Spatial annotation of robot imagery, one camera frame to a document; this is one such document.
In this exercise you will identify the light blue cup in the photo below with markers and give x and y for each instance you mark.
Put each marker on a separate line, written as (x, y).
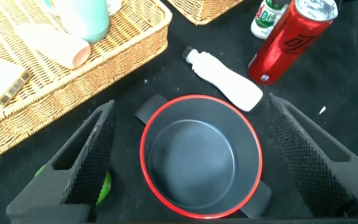
(85, 21)

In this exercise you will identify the green lime fruit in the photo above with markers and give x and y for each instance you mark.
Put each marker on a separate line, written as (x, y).
(106, 186)

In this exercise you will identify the small white paper scrap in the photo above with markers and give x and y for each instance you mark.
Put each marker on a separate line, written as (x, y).
(322, 110)

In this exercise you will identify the white milk bottle green label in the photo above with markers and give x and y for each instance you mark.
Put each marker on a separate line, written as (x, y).
(264, 21)

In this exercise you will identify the red pot black interior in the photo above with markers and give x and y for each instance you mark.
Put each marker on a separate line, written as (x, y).
(197, 165)

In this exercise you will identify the white lotion bottle blue cap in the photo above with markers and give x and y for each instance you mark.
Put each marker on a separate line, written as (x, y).
(113, 6)

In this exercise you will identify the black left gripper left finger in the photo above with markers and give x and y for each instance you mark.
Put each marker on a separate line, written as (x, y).
(57, 193)

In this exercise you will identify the black tablecloth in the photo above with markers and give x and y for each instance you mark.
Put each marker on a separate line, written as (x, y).
(337, 77)

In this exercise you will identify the pink bottle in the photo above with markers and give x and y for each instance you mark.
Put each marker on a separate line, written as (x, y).
(54, 45)

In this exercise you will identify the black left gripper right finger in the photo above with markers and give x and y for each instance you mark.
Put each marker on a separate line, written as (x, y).
(328, 186)

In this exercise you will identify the red soda can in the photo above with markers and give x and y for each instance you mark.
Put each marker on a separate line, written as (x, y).
(287, 43)

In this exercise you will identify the white slim bottle black cap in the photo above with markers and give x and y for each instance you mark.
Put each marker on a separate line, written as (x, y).
(228, 82)

